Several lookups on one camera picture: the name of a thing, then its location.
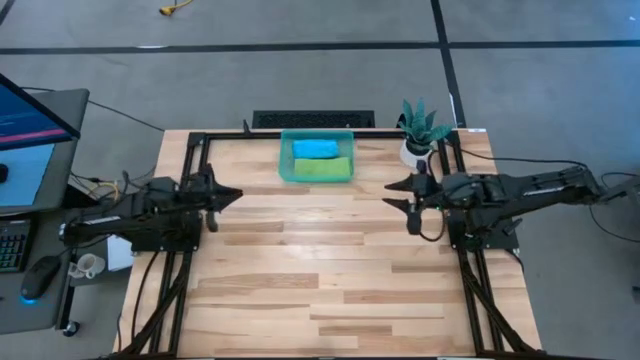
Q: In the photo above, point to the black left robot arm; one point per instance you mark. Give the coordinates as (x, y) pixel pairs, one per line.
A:
(140, 215)

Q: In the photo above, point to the black desk caster wheel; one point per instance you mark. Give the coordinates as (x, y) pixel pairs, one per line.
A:
(71, 328)

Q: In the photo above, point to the green microfiber towel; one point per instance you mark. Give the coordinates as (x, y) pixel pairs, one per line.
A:
(322, 167)

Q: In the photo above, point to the computer monitor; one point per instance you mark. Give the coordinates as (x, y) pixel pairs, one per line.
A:
(30, 125)

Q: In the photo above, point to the black aluminium table frame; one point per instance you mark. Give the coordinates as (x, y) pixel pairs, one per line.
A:
(189, 150)

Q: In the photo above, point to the grey computer desk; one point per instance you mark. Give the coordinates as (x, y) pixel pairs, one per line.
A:
(30, 317)

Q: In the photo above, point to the teal translucent plastic basket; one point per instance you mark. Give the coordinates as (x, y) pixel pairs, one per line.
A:
(317, 179)

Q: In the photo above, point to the artificial plant in white pot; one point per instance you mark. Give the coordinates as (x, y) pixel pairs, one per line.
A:
(419, 137)

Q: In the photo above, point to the white box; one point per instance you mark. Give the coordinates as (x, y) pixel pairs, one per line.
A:
(119, 257)

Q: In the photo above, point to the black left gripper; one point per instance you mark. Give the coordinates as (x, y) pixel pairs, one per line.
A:
(205, 192)

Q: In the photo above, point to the blue microfiber towel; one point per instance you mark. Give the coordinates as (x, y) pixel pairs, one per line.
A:
(315, 149)

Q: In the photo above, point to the black computer mouse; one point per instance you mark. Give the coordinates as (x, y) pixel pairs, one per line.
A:
(39, 277)

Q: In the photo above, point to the white mug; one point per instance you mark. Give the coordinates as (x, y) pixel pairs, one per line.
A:
(89, 265)

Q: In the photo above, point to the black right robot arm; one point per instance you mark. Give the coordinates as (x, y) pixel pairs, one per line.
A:
(525, 192)

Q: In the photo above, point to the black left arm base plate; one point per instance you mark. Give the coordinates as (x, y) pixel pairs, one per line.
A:
(165, 245)

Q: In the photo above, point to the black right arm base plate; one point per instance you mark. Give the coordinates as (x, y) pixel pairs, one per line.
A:
(502, 241)

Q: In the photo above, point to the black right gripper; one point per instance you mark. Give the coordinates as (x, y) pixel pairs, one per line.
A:
(430, 197)

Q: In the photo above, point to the black backlit keyboard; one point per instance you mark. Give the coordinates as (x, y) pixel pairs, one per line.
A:
(12, 247)

